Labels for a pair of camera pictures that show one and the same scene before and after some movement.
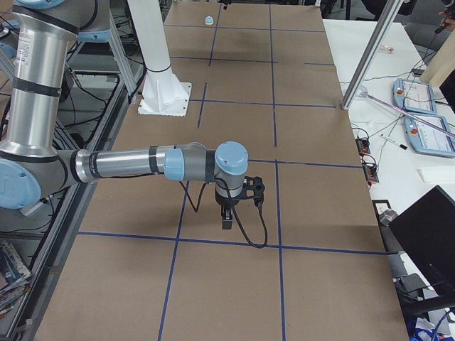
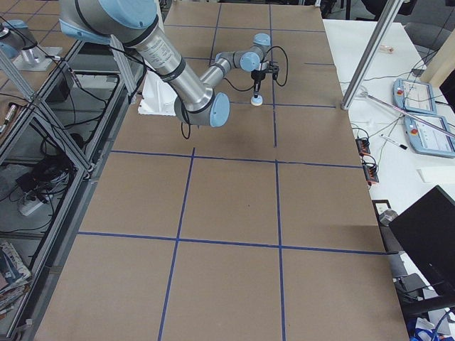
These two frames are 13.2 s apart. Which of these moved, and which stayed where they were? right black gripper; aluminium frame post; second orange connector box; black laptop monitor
Moved: right black gripper
Stayed: second orange connector box; black laptop monitor; aluminium frame post
